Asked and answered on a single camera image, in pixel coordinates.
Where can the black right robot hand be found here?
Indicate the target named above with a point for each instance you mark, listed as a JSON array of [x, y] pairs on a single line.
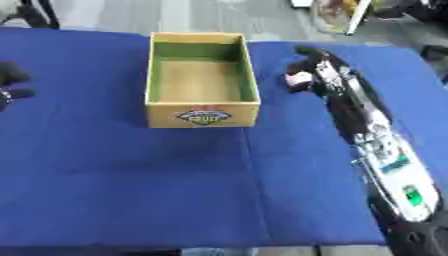
[[350, 113]]

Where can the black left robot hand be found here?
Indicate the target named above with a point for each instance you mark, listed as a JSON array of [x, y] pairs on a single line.
[[10, 76]]

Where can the small pink white block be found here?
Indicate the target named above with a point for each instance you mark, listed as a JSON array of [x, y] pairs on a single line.
[[298, 78]]

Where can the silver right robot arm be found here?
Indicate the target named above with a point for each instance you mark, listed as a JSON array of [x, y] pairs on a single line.
[[402, 180]]

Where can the tan cardboard box green inside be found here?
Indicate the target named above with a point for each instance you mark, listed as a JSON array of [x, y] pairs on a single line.
[[202, 115]]

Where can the black chair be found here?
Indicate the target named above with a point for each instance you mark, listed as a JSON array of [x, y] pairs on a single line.
[[35, 13]]

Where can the white pole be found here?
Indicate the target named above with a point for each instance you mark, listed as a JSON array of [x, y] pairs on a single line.
[[357, 16]]

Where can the clear plastic bag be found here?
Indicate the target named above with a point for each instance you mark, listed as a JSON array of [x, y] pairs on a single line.
[[329, 15]]

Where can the black bag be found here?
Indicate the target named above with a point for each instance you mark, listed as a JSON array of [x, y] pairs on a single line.
[[417, 8]]

